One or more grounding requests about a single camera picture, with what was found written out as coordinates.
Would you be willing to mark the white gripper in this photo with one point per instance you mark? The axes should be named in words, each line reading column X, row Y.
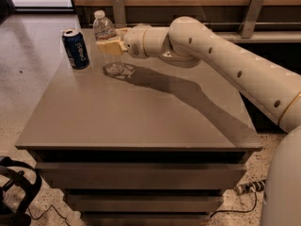
column 134, row 41

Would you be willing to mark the clear plastic water bottle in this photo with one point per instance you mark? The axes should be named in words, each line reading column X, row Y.
column 105, row 33

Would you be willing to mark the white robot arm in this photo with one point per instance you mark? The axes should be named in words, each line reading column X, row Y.
column 274, row 90

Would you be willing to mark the blue pepsi can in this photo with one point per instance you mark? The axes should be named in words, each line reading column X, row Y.
column 75, row 48

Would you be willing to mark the grey drawer cabinet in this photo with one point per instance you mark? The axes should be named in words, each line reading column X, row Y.
column 154, row 113

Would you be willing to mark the grey side shelf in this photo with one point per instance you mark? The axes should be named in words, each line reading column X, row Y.
column 263, row 37

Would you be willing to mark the top grey drawer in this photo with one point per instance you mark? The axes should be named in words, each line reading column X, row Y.
column 153, row 176

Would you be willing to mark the grey drawer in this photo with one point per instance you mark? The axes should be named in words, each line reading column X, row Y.
column 164, row 204
column 106, row 219
column 153, row 176

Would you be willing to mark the middle grey drawer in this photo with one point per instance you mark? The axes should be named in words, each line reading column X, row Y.
column 164, row 204

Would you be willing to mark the bottom grey drawer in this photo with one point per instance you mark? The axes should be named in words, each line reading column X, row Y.
column 106, row 219

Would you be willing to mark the white power strip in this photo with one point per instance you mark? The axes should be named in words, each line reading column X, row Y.
column 257, row 186

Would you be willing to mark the left metal bracket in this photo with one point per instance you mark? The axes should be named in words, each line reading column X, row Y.
column 119, row 13

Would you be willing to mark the metal bracket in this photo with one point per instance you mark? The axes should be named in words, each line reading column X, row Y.
column 119, row 13
column 248, row 24

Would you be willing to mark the right metal bracket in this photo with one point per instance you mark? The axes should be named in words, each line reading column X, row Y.
column 248, row 24

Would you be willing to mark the black bag with straps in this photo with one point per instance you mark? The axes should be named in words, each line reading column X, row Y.
column 16, row 194

